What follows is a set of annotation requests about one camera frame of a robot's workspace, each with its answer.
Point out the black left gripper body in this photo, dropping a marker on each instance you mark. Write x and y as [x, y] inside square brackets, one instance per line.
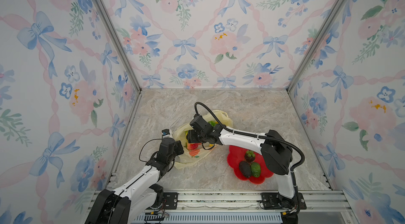
[177, 148]

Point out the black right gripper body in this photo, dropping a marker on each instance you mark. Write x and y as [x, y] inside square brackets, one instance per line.
[194, 137]

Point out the yellow printed plastic bag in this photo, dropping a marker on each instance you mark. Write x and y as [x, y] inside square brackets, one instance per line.
[190, 158]

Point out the red flower-shaped plate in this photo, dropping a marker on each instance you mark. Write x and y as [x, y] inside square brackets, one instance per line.
[236, 155]

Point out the dark avocado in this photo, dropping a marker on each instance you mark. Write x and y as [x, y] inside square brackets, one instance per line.
[245, 169]

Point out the green ribbed fruit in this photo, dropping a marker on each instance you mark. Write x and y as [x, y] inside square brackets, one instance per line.
[256, 169]

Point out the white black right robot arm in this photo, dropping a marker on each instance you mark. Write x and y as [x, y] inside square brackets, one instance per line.
[280, 157]

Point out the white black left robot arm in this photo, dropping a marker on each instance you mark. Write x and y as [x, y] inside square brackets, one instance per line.
[139, 182]

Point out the red strawberry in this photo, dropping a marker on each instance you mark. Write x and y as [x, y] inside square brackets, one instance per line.
[192, 146]

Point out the green grape bunch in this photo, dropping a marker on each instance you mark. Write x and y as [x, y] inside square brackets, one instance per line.
[213, 123]

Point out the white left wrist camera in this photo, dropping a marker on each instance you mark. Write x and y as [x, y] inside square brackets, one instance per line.
[166, 133]

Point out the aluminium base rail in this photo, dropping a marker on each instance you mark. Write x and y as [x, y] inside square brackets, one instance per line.
[216, 207]

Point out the aluminium corner post right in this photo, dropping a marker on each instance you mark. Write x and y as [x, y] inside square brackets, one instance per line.
[323, 30]

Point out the aluminium corner post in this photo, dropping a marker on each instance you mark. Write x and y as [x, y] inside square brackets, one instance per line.
[107, 22]
[323, 30]

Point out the aluminium corner post left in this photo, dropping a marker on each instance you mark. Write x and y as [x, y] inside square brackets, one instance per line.
[107, 22]

